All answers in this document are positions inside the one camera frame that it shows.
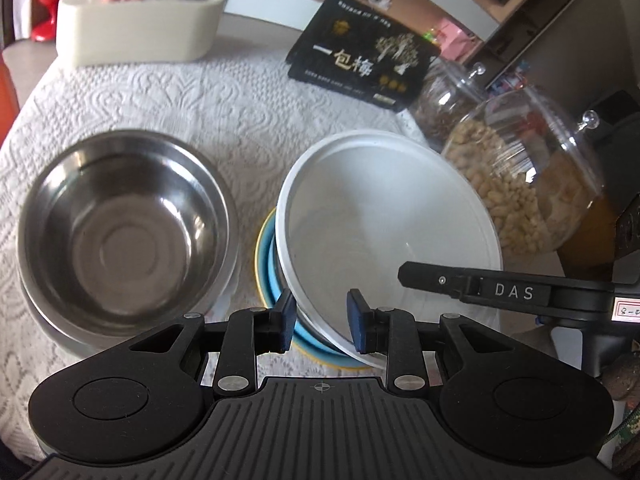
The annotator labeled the orange plastic chair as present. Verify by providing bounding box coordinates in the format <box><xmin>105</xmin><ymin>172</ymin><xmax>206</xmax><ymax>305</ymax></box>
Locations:
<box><xmin>0</xmin><ymin>67</ymin><xmax>21</xmax><ymax>126</ymax></box>

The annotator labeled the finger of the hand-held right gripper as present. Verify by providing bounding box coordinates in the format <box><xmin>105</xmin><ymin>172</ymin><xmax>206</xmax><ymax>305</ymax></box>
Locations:
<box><xmin>398</xmin><ymin>261</ymin><xmax>481</xmax><ymax>306</ymax></box>

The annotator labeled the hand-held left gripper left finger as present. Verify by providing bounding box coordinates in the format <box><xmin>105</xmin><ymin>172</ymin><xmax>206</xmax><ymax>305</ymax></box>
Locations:
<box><xmin>129</xmin><ymin>289</ymin><xmax>298</xmax><ymax>397</ymax></box>

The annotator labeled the white and wood TV cabinet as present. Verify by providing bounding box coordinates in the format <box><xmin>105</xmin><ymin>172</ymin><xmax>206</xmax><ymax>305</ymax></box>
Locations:
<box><xmin>220</xmin><ymin>0</ymin><xmax>566</xmax><ymax>57</ymax></box>

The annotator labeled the white lace tablecloth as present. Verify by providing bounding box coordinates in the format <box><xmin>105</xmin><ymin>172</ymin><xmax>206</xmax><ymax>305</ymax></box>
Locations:
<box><xmin>0</xmin><ymin>27</ymin><xmax>566</xmax><ymax>461</ymax></box>

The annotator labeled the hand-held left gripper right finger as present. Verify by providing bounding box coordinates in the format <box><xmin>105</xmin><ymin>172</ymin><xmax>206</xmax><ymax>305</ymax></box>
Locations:
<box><xmin>346</xmin><ymin>289</ymin><xmax>501</xmax><ymax>397</ymax></box>

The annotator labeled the pink bag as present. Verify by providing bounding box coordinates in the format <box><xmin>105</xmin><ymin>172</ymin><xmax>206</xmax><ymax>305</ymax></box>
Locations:
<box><xmin>434</xmin><ymin>17</ymin><xmax>478</xmax><ymax>58</ymax></box>

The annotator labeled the person's leg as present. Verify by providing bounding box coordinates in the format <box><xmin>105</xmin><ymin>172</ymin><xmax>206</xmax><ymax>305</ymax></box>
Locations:
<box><xmin>0</xmin><ymin>439</ymin><xmax>32</xmax><ymax>480</ymax></box>

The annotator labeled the small glass jar of seeds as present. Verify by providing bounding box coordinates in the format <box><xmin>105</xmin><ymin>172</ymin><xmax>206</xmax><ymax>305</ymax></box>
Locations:
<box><xmin>407</xmin><ymin>57</ymin><xmax>488</xmax><ymax>153</ymax></box>

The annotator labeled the white deep bowl orange logo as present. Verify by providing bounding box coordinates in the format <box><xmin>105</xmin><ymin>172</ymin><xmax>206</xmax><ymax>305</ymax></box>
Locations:
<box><xmin>275</xmin><ymin>130</ymin><xmax>504</xmax><ymax>368</ymax></box>

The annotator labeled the white floral bowl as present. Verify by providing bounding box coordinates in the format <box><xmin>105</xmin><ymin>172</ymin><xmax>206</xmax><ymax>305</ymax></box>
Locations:
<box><xmin>17</xmin><ymin>280</ymin><xmax>237</xmax><ymax>361</ymax></box>

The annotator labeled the blue bowl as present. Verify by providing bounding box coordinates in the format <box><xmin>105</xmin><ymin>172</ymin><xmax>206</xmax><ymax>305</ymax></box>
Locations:
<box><xmin>262</xmin><ymin>217</ymin><xmax>362</xmax><ymax>362</ymax></box>

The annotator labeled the white bowl yellow rim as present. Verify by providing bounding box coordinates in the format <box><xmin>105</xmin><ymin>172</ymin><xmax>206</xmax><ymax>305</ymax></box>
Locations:
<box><xmin>255</xmin><ymin>207</ymin><xmax>371</xmax><ymax>373</ymax></box>

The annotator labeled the red goblet-shaped bin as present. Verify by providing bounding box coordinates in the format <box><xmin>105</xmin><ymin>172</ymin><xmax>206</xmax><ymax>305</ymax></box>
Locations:
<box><xmin>30</xmin><ymin>0</ymin><xmax>57</xmax><ymax>42</ymax></box>

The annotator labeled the beige tissue organizer box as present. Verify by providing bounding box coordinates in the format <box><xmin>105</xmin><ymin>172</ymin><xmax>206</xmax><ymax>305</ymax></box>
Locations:
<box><xmin>56</xmin><ymin>0</ymin><xmax>227</xmax><ymax>67</ymax></box>

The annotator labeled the black snack packet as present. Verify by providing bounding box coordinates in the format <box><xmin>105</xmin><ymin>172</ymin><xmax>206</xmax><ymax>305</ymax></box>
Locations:
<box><xmin>286</xmin><ymin>0</ymin><xmax>442</xmax><ymax>113</ymax></box>

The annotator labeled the large glass jar of peanuts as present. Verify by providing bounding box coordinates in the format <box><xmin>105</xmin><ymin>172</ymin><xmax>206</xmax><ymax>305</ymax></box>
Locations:
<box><xmin>440</xmin><ymin>82</ymin><xmax>608</xmax><ymax>256</ymax></box>

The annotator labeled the stainless steel bowl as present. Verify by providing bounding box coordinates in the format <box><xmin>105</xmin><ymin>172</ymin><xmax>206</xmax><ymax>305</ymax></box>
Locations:
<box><xmin>16</xmin><ymin>130</ymin><xmax>240</xmax><ymax>356</ymax></box>

